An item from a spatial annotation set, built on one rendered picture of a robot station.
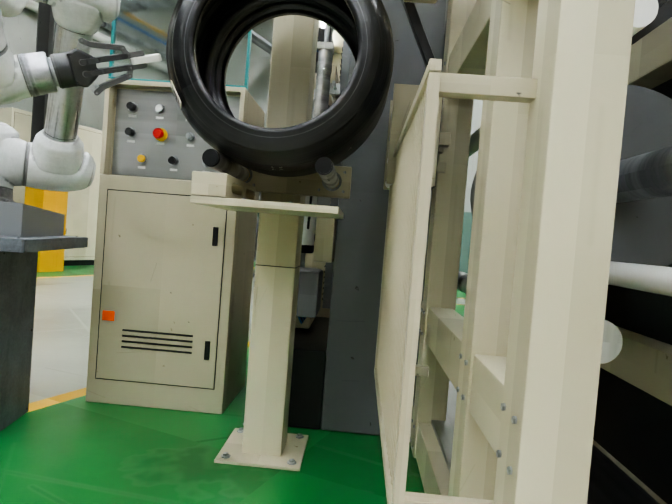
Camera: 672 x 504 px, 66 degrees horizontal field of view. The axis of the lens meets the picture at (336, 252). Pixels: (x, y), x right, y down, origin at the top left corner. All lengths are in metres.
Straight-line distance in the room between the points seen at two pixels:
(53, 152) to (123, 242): 0.42
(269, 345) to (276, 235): 0.35
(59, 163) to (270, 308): 0.88
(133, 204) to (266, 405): 0.94
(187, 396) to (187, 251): 0.57
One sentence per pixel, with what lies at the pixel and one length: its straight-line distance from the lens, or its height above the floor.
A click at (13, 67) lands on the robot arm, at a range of 1.33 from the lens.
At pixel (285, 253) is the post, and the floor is 0.66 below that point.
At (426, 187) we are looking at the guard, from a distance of 0.76.
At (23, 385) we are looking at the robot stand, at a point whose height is 0.11.
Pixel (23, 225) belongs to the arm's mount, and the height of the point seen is 0.69.
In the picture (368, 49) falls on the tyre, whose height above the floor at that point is 1.18.
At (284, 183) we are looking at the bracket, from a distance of 1.62.
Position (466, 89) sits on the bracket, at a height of 0.96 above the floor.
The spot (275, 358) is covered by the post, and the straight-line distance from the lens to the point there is 1.69.
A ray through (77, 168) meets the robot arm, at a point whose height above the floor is 0.89.
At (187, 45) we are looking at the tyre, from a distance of 1.39.
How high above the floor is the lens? 0.73
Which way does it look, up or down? 2 degrees down
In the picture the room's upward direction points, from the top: 5 degrees clockwise
